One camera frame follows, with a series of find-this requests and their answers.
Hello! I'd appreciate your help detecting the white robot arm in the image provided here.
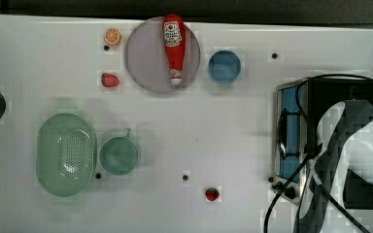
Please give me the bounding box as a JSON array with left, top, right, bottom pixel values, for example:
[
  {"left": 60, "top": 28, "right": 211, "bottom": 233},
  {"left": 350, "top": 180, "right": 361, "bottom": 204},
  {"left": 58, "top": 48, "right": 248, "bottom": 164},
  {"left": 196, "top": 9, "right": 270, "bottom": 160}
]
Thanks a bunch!
[{"left": 293, "top": 100, "right": 373, "bottom": 233}]

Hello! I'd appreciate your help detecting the black toaster oven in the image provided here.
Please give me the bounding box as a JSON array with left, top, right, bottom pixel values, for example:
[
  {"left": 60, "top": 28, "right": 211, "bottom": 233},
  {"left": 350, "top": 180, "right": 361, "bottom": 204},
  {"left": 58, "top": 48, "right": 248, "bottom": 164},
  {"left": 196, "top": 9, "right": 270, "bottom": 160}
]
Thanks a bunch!
[{"left": 270, "top": 74, "right": 373, "bottom": 211}]

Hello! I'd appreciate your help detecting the black oven knob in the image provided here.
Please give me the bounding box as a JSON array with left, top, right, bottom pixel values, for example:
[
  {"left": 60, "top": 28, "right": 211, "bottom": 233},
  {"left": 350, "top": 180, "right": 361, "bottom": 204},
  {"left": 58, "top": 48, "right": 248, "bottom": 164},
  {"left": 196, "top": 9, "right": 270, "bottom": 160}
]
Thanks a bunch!
[{"left": 284, "top": 186, "right": 296, "bottom": 199}]

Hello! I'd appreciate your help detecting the blue bowl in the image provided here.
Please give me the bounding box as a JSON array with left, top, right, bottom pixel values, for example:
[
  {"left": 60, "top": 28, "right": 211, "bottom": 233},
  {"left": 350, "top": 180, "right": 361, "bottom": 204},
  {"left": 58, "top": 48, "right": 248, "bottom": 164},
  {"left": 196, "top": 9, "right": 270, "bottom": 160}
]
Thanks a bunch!
[{"left": 208, "top": 50, "right": 242, "bottom": 84}]

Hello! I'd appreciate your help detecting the grey round plate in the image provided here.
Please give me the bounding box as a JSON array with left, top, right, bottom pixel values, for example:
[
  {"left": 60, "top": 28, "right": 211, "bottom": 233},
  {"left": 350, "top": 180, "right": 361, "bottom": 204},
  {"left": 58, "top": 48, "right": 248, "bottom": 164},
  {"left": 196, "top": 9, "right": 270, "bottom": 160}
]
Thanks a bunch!
[{"left": 124, "top": 17, "right": 200, "bottom": 94}]

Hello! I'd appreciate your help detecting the red tomato toy green top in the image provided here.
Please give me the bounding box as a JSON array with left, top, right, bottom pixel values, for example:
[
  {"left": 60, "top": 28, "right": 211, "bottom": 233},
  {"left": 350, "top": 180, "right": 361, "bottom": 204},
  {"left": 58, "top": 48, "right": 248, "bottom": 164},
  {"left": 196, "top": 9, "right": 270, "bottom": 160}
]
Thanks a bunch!
[{"left": 205, "top": 187, "right": 220, "bottom": 202}]

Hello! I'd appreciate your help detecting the red strawberry toy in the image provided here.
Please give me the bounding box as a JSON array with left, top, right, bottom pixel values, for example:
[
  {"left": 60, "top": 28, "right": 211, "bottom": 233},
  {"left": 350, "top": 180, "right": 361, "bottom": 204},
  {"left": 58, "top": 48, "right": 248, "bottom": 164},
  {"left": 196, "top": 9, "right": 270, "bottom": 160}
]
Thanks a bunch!
[{"left": 101, "top": 73, "right": 120, "bottom": 87}]

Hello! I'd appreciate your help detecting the red ketchup bottle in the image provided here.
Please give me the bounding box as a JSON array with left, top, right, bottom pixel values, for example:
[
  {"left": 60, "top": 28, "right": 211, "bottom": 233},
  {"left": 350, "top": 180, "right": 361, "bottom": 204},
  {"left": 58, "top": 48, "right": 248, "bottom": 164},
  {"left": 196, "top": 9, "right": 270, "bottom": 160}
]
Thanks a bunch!
[{"left": 162, "top": 15, "right": 187, "bottom": 85}]

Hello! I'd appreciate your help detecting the orange slice toy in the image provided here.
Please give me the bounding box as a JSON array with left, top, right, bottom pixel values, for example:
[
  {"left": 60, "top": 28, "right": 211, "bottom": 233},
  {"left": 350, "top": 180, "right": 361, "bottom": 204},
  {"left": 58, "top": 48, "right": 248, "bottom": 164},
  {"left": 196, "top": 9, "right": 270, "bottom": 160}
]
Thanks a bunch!
[{"left": 104, "top": 28, "right": 122, "bottom": 47}]

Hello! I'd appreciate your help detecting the green perforated colander basket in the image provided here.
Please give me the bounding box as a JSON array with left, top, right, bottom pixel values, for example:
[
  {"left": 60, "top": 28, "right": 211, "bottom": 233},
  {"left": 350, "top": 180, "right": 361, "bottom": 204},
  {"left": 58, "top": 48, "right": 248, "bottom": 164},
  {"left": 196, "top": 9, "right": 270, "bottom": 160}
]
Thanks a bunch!
[{"left": 36, "top": 113, "right": 97, "bottom": 197}]

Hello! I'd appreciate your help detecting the green cup with handle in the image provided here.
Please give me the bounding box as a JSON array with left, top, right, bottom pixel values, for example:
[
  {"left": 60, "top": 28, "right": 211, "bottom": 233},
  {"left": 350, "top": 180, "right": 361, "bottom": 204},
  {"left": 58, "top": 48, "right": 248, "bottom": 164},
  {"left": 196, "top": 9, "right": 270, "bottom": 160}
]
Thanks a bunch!
[{"left": 99, "top": 128, "right": 139, "bottom": 176}]

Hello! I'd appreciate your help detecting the black oven door handle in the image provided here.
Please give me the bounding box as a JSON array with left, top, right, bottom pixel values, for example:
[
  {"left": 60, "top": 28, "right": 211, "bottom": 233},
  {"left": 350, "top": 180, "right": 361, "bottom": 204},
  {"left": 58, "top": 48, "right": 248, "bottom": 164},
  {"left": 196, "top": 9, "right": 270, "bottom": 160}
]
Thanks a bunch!
[{"left": 277, "top": 109, "right": 299, "bottom": 160}]

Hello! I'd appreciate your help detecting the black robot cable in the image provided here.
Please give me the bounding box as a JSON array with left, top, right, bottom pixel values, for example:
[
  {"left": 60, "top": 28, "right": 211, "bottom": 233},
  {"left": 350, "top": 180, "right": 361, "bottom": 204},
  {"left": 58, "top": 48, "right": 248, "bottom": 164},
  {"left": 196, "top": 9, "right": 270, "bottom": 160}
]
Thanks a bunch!
[{"left": 263, "top": 73, "right": 373, "bottom": 233}]

